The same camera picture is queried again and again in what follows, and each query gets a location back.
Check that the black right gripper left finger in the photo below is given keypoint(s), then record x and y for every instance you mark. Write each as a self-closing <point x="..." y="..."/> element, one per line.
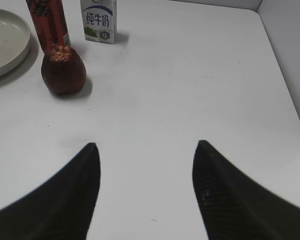
<point x="62" y="207"/>

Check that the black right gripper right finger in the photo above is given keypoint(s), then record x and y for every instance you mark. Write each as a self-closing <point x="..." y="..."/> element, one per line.
<point x="233" y="206"/>

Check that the pale green plate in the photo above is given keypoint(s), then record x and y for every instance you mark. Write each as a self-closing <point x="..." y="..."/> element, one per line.
<point x="15" y="40"/>

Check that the dark red mangosteen fruit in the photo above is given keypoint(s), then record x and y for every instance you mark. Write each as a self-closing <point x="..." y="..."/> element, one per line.
<point x="63" y="70"/>

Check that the red drink bottle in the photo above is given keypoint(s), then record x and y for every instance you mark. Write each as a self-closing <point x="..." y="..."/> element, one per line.
<point x="50" y="23"/>

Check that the white milk carton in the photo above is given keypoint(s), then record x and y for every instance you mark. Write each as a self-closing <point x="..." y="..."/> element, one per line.
<point x="99" y="20"/>

